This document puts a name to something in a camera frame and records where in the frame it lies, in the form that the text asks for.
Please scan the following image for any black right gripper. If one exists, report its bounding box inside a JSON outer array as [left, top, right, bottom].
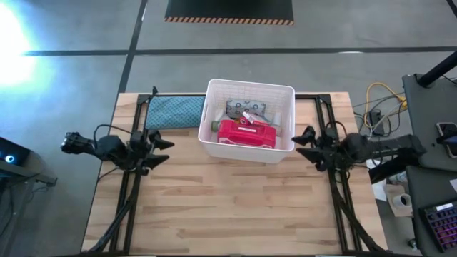
[[291, 125, 343, 171]]

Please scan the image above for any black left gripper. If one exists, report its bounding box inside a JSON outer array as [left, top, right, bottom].
[[123, 130, 175, 176]]

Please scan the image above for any small red white tube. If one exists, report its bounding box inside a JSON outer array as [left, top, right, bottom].
[[241, 111, 267, 126]]

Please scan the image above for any grey patterned fabric pouch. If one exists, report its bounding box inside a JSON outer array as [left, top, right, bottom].
[[225, 99, 268, 121]]

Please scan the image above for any white perforated plastic basket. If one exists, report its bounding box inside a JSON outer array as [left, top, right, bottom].
[[198, 78, 296, 165]]

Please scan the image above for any blue patterned fabric pouch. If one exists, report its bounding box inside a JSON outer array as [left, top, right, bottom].
[[144, 95, 207, 131]]

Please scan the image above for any black power adapter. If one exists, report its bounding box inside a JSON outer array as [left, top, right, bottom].
[[369, 109, 386, 136]]

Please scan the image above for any small cardboard box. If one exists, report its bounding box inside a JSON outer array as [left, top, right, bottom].
[[383, 183, 414, 218]]

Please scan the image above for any white tape roll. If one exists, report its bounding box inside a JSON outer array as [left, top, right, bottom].
[[392, 192, 412, 210]]

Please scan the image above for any dark keyboard desk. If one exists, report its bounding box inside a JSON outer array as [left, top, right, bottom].
[[405, 166, 457, 257]]

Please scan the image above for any grey side desk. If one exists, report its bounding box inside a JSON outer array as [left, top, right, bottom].
[[402, 73, 457, 173]]

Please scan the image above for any black smartphone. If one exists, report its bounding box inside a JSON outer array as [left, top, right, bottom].
[[436, 121, 457, 158]]

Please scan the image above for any black computer with blue lights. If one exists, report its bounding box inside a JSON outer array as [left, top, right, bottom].
[[0, 137, 32, 176]]

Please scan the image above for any black diagonal pole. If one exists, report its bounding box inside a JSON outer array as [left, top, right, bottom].
[[416, 51, 457, 89]]

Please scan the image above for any keyboard with purple backlight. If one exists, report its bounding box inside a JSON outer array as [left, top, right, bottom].
[[423, 201, 457, 253]]

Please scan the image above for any black floor mat striped edge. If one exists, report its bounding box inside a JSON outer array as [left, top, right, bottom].
[[164, 0, 296, 26]]

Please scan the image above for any black aluminium table frame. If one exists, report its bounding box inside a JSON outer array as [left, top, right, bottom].
[[87, 85, 388, 255]]

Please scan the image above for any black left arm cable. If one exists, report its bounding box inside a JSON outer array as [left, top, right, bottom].
[[92, 123, 134, 144]]

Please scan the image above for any yellow cable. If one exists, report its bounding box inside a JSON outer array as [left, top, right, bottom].
[[363, 81, 408, 129]]

